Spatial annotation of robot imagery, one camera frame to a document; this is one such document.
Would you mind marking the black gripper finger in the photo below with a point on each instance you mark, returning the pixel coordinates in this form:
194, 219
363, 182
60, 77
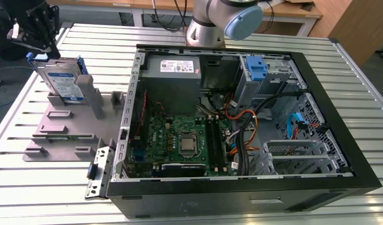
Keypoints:
51, 30
21, 37

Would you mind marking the hard disk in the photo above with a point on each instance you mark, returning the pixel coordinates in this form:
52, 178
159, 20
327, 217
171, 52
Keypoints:
63, 82

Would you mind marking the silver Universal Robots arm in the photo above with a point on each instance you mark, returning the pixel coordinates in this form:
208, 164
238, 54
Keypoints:
203, 30

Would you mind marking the silver disk bay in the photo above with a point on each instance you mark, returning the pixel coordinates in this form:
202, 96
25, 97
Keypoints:
303, 157

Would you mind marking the grey plastic parts rack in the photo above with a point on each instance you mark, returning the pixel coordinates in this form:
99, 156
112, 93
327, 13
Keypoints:
75, 126

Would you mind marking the green RAM stick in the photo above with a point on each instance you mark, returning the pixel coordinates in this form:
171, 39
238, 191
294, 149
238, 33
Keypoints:
63, 138

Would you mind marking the grey power supply unit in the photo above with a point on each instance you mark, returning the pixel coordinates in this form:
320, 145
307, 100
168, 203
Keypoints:
170, 93

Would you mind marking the green motherboard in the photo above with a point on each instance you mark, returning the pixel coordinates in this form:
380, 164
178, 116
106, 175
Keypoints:
159, 131

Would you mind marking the CPU socket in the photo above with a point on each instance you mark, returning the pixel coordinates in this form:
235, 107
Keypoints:
188, 134

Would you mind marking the silver CPU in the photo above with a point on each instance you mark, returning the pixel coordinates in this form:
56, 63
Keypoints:
188, 144

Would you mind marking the blue drive bay latch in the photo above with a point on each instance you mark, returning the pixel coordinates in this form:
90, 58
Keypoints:
255, 68

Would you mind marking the black RAM slot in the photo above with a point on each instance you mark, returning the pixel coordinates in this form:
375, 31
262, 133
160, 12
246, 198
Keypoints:
218, 143
210, 143

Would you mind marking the black graphics card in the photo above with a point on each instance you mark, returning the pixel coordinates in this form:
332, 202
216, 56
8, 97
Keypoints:
182, 170

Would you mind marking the silver drive cage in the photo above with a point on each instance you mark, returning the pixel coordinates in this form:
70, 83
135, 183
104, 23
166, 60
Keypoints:
274, 87

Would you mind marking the black open PC case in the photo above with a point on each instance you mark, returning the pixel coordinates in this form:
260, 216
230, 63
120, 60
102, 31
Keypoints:
210, 201

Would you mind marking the wooden cabinet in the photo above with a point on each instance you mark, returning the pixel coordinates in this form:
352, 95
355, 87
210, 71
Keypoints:
366, 9

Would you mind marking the silver rear port bracket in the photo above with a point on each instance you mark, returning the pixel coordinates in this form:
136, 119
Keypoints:
104, 161

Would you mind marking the wooden desk white frame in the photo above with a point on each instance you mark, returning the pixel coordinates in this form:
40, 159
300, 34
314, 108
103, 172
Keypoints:
296, 11

